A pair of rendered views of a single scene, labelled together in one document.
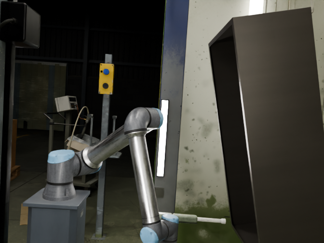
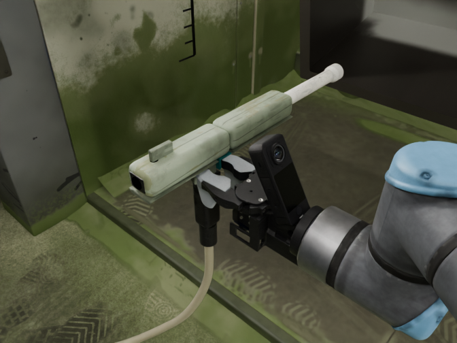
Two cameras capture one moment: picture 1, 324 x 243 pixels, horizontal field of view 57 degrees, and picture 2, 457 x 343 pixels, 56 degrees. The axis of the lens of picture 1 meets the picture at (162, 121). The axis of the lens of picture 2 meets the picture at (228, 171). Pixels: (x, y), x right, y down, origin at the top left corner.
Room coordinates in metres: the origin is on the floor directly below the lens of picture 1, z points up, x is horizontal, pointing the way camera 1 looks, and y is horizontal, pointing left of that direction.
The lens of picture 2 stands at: (1.46, 0.29, 0.88)
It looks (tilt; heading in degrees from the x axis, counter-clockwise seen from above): 37 degrees down; 312
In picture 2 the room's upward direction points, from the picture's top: straight up
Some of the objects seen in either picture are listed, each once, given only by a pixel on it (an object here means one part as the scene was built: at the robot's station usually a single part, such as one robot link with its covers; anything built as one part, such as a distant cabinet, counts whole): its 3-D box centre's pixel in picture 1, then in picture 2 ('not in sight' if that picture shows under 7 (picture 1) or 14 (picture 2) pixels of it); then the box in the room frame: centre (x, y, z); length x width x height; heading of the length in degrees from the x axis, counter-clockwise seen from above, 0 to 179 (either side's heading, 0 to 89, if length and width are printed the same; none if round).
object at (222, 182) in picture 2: not in sight; (207, 190); (1.81, -0.04, 0.49); 0.09 x 0.03 x 0.06; 8
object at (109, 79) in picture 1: (106, 79); not in sight; (2.61, 0.50, 1.42); 0.12 x 0.06 x 0.26; 91
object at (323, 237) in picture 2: not in sight; (329, 241); (1.62, -0.08, 0.49); 0.10 x 0.05 x 0.09; 91
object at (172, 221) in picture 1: (168, 227); (434, 214); (1.52, -0.07, 0.60); 0.12 x 0.09 x 0.12; 144
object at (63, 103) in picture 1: (74, 143); not in sight; (4.06, 1.16, 0.64); 0.73 x 0.50 x 1.27; 81
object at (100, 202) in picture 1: (103, 147); not in sight; (2.67, 0.50, 0.82); 0.06 x 0.06 x 1.64; 1
